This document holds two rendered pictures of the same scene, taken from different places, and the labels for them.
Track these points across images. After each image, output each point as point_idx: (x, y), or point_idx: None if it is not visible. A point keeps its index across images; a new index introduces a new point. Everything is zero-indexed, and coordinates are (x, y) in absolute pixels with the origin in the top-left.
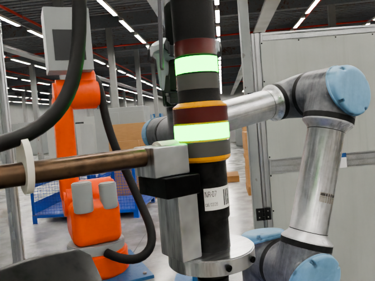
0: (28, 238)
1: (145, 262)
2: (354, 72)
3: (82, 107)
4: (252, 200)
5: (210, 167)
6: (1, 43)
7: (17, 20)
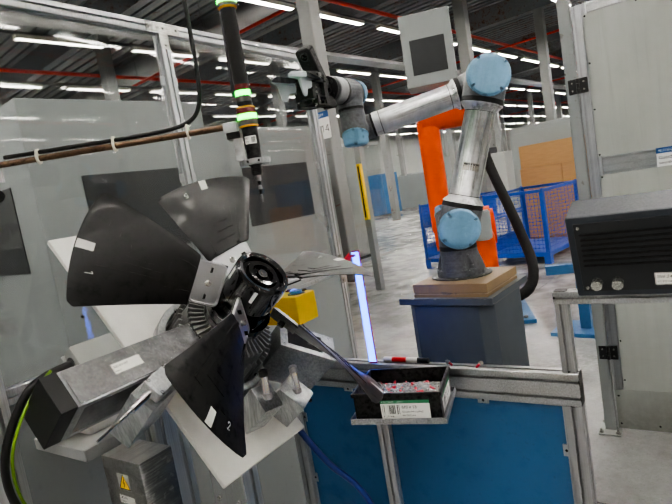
0: (417, 281)
1: (534, 308)
2: (488, 58)
3: (449, 125)
4: None
5: (245, 129)
6: None
7: None
